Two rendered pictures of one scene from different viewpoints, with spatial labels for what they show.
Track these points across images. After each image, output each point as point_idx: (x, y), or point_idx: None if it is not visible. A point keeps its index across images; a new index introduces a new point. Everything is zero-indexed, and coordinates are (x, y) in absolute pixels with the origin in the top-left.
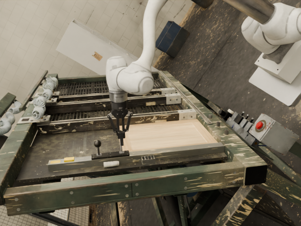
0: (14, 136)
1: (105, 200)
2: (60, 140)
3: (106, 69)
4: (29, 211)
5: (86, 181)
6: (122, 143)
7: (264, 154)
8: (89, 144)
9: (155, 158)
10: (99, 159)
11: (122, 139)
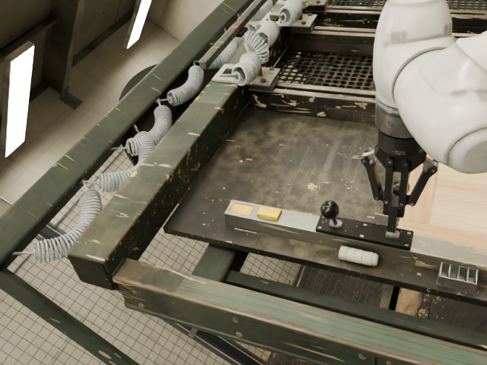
0: (190, 117)
1: (308, 357)
2: (285, 135)
3: (375, 37)
4: (159, 315)
5: (273, 306)
6: (392, 227)
7: None
8: (338, 166)
9: (481, 277)
10: (333, 236)
11: (393, 219)
